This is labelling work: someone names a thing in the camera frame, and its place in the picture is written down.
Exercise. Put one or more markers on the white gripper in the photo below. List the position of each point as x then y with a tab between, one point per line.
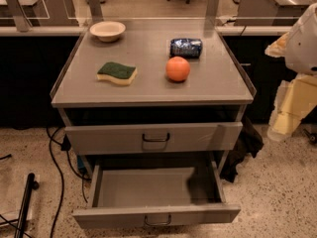
303	47

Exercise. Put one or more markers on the green and yellow sponge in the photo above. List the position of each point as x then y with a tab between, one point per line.
117	73

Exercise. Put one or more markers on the grey drawer cabinet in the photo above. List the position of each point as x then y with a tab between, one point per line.
216	91

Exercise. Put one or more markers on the open middle drawer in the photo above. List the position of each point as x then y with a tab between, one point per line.
175	193

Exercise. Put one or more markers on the closed upper drawer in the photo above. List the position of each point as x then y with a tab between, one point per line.
153	138

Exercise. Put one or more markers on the grey background desk right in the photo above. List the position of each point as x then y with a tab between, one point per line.
271	12

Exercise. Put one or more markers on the grey background desk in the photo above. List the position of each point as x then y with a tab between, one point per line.
41	13
271	12

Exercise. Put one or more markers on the black cloth behind cabinet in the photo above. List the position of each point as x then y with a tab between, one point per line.
250	142

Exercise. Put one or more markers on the orange fruit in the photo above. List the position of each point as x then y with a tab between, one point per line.
177	69

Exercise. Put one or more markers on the white bowl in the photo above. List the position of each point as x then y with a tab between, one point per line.
108	31

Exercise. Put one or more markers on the grey background desk left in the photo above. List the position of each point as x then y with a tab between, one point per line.
41	13

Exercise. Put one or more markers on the clear acrylic barrier panel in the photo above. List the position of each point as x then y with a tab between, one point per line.
142	9

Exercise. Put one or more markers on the black stand leg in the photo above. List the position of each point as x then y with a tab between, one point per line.
31	184

